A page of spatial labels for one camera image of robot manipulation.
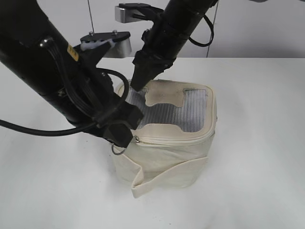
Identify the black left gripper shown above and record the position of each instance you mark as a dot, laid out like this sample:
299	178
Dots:
91	91

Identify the cream canvas zipper bag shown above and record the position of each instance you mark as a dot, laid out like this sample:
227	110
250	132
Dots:
170	147

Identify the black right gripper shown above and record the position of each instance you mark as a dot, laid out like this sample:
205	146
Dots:
158	54

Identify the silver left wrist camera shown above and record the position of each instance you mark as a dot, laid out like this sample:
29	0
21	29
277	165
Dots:
117	42

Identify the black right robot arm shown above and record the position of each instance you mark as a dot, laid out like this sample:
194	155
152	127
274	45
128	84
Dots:
184	16

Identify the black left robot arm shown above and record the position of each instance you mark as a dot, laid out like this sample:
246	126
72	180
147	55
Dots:
34	50

